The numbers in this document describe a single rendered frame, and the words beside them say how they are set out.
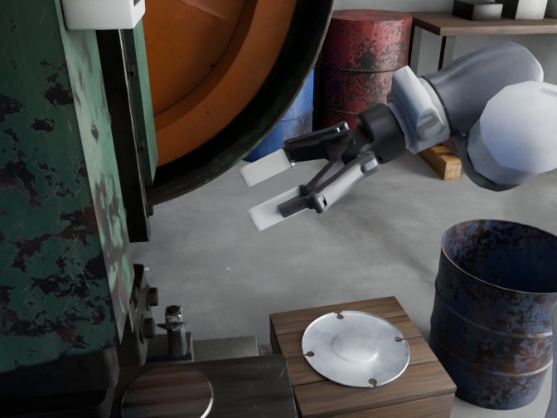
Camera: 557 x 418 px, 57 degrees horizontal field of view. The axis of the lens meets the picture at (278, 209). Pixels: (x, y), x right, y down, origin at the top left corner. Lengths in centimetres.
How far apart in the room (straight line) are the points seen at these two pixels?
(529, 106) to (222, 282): 185
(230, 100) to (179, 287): 150
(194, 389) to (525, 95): 56
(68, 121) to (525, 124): 43
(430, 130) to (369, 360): 88
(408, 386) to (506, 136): 92
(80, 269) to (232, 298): 181
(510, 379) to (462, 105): 125
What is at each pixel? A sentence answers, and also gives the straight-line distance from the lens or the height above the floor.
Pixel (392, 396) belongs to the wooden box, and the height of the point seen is 35.
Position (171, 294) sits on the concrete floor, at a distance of 226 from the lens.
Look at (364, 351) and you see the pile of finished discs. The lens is 145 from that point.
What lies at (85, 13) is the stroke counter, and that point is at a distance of 34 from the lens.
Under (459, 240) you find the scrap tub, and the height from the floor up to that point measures 41.
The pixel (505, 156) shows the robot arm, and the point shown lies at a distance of 59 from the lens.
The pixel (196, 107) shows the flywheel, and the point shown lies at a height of 109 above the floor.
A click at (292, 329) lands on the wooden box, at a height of 35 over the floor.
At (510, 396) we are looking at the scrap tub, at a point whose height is 7.
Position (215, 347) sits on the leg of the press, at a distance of 104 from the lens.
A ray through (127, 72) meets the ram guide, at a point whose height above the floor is 121.
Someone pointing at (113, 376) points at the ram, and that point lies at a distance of 64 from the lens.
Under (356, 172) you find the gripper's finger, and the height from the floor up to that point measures 110.
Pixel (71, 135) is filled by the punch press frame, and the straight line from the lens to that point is 35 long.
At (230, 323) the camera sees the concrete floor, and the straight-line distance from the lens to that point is 208.
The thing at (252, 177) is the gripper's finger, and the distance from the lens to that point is 74.
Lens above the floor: 135
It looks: 28 degrees down
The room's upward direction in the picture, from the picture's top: straight up
